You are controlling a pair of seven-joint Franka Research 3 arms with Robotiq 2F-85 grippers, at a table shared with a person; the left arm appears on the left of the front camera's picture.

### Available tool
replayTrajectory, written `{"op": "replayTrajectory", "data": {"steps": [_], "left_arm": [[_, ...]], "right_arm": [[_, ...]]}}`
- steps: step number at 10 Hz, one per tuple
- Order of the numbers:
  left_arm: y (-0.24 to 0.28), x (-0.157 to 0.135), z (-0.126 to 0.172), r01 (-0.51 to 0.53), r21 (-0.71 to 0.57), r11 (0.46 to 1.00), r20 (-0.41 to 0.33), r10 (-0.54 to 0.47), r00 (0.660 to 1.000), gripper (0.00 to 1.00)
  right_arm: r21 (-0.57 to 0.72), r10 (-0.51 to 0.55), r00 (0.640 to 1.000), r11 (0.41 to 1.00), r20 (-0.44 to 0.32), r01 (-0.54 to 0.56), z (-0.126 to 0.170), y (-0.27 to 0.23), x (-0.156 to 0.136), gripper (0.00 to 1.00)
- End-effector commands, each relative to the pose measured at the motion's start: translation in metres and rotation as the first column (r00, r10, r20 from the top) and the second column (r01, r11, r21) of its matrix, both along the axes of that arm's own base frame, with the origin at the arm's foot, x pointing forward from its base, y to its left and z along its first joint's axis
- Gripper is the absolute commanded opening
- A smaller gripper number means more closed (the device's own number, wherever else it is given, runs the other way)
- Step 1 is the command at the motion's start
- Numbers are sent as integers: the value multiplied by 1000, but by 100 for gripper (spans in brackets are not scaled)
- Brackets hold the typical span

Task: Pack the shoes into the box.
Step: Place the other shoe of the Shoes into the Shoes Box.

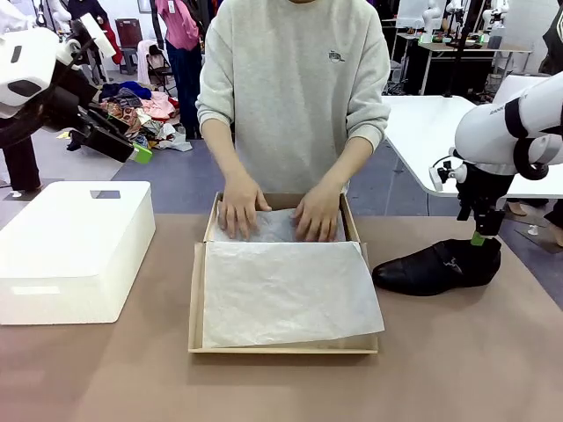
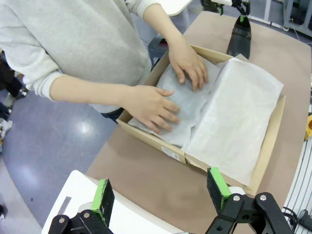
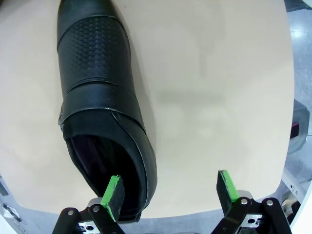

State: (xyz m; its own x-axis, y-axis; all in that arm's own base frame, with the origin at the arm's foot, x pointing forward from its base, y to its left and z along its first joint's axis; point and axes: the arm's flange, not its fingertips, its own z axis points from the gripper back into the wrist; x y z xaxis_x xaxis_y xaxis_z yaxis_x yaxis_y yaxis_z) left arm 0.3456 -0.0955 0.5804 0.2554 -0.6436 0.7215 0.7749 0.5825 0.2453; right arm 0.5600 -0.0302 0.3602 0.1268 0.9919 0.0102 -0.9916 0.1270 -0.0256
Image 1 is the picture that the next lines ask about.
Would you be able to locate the white plastic storage bin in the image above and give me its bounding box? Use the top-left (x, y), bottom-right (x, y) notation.
top-left (0, 179), bottom-right (157, 326)

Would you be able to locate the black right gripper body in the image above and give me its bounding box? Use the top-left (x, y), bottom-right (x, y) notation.
top-left (455, 164), bottom-right (514, 221)

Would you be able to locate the person's right forearm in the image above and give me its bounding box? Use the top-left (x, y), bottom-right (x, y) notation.
top-left (201, 117), bottom-right (247, 181)

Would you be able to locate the black tripod pole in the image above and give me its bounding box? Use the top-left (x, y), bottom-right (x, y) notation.
top-left (455, 0), bottom-right (474, 98)

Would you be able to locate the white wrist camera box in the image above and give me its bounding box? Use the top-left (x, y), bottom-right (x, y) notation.
top-left (80, 12), bottom-right (118, 68)
top-left (429, 160), bottom-right (467, 193)

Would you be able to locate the white tissue wrapping paper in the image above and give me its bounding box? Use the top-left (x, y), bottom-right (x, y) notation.
top-left (201, 208), bottom-right (386, 349)

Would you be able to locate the brown wooden chair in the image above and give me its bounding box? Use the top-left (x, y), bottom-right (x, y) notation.
top-left (114, 18), bottom-right (143, 75)

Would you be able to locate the person in black vest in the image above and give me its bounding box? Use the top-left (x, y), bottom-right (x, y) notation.
top-left (538, 6), bottom-right (563, 78)

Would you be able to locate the mannequin in pink shirt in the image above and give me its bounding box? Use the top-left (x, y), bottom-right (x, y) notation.
top-left (156, 0), bottom-right (208, 140)

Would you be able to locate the tan cardboard shoe box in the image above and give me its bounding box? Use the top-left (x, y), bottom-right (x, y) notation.
top-left (187, 191), bottom-right (380, 355)

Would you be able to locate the pile of colourful clothes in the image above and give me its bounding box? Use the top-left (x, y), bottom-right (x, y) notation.
top-left (65, 80), bottom-right (194, 153)

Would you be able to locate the black leather dress shoe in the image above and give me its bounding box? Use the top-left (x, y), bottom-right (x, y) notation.
top-left (371, 236), bottom-right (502, 296)

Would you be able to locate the person in grey sweatshirt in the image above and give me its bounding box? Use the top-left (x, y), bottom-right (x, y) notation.
top-left (195, 0), bottom-right (392, 194)

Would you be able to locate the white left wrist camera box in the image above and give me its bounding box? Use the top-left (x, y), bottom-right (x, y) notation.
top-left (80, 12), bottom-right (118, 68)

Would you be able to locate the white rounded table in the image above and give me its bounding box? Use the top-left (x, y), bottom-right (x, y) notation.
top-left (382, 74), bottom-right (563, 199)

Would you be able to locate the black workbench table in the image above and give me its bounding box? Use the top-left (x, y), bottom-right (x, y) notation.
top-left (393, 30), bottom-right (533, 97)

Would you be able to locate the mannequin in red dress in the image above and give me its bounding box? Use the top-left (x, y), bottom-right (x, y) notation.
top-left (65, 0), bottom-right (124, 67)

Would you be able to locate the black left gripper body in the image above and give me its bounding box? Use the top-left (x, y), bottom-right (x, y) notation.
top-left (41, 65), bottom-right (112, 134)

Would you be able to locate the person's right hand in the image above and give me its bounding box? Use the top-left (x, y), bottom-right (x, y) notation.
top-left (217, 173), bottom-right (273, 242)

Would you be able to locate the person's left forearm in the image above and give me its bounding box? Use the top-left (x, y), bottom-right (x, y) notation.
top-left (316, 131), bottom-right (375, 193)

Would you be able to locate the folding chair with cloth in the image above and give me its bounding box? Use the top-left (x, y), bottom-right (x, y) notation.
top-left (136, 39), bottom-right (176, 94)

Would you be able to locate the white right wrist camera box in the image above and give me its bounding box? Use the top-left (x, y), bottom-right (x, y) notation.
top-left (429, 160), bottom-right (467, 193)

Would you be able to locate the person's left hand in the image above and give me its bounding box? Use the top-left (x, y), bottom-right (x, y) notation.
top-left (292, 182), bottom-right (344, 243)

